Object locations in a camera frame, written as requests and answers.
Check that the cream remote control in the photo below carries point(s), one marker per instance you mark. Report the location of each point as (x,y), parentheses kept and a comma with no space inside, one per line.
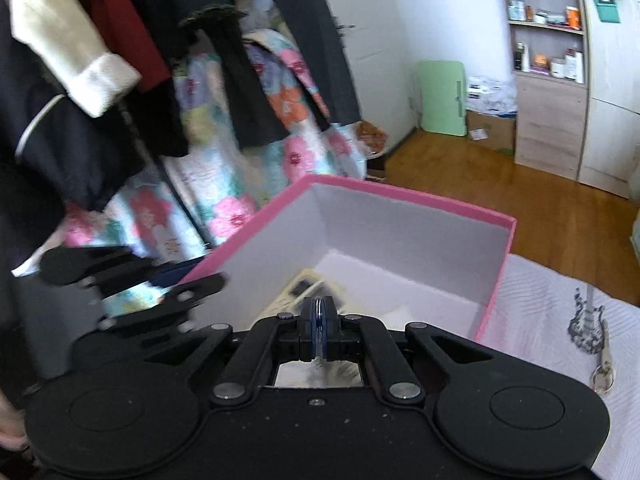
(302,291)

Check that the white patterned cloth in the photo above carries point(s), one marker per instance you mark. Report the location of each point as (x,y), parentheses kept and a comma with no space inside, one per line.
(540,320)

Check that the teal card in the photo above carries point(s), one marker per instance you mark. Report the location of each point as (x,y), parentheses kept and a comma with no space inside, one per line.
(606,7)

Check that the white cuffed sleeve garment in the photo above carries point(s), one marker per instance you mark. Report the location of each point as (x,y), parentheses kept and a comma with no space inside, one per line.
(75,45)

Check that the dark grey coat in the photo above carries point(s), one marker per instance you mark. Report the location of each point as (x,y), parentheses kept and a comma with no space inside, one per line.
(310,35)

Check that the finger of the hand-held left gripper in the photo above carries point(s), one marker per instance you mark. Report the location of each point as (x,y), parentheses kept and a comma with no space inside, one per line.
(185,292)
(85,265)

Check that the light wooden wardrobe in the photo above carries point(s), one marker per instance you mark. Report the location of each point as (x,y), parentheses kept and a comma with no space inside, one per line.
(612,110)

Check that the row of toiletry bottles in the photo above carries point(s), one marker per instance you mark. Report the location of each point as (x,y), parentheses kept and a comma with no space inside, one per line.
(555,60)

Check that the red garment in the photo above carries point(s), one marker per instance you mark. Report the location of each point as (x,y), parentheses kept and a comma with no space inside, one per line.
(127,20)

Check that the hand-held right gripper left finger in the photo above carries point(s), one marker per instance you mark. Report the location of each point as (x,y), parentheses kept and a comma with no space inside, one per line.
(313,330)

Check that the wooden shelf cabinet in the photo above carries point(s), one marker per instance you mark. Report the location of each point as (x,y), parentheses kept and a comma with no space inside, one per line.
(547,125)

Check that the white closet door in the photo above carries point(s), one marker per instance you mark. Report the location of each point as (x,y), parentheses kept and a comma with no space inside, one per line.
(380,35)

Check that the hanging clothes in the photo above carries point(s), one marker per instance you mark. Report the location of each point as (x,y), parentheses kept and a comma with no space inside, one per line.
(225,170)

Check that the white printed bottle pack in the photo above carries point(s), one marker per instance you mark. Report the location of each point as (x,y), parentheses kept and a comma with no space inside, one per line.
(492,92)

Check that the pink cardboard box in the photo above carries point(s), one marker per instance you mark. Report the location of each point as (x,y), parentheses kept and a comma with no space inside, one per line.
(400,240)

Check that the plate of brown food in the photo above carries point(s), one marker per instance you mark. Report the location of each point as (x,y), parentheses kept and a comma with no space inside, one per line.
(372,136)

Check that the brown cardboard box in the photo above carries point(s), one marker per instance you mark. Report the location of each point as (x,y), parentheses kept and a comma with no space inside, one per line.
(492,130)

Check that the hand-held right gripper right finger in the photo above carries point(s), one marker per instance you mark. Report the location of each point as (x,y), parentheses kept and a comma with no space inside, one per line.
(328,330)

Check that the black hanging scarf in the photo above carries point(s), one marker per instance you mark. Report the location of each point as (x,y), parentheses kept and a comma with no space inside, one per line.
(240,85)

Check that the black jacket with white piping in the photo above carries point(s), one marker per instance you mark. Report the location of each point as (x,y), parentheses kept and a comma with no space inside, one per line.
(60,160)

